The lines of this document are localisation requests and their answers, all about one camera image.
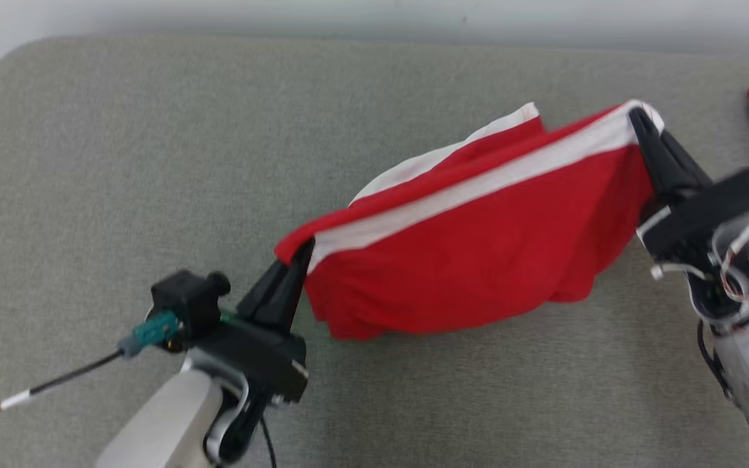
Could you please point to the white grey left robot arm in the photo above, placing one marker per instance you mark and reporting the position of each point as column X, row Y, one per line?
column 166, row 422

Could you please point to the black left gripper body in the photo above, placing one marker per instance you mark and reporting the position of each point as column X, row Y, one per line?
column 264, row 357

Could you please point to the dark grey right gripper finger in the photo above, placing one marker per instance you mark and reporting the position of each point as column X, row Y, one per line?
column 686, row 166
column 651, row 156

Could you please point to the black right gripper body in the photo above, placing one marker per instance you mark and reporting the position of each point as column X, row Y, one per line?
column 712, row 214

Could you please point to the grey fabric sofa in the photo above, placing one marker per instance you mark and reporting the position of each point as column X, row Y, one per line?
column 153, row 162

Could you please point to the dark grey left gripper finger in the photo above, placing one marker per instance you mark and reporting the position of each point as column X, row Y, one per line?
column 296, row 292
column 264, row 299

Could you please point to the red shorts with white stripes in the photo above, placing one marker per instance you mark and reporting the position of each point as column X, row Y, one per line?
column 478, row 260

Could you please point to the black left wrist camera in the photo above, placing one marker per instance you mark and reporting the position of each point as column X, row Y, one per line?
column 186, row 299

